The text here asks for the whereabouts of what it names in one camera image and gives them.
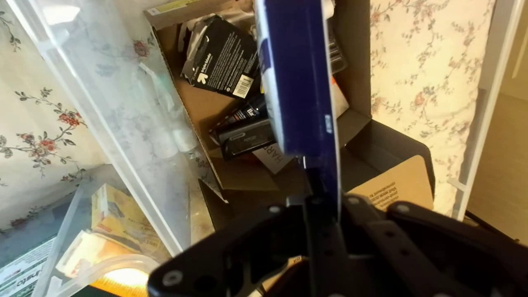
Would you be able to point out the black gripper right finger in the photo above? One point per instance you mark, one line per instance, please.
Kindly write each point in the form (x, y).
(437, 257)

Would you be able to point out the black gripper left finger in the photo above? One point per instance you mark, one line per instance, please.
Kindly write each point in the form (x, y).
(234, 260)

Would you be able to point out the dark flat pack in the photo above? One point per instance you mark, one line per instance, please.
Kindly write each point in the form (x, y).
(292, 47)

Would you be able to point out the clear plastic bin right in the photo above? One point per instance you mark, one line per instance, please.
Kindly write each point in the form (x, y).
(28, 250)

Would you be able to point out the clear plastic bin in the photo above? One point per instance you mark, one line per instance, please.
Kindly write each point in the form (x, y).
(28, 250)
(109, 64)

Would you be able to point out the clear plastic bin left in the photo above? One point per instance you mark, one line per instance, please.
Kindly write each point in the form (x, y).
(109, 64)

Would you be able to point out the yellow labelled box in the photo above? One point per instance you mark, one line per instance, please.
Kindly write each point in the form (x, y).
(107, 247)

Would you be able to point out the floral bed sheet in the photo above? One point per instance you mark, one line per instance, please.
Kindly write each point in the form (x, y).
(426, 61)

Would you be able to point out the brown cardboard box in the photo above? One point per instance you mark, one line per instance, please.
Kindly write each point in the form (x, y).
(375, 161)

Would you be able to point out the black printed package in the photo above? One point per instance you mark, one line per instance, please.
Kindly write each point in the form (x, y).
(221, 59)

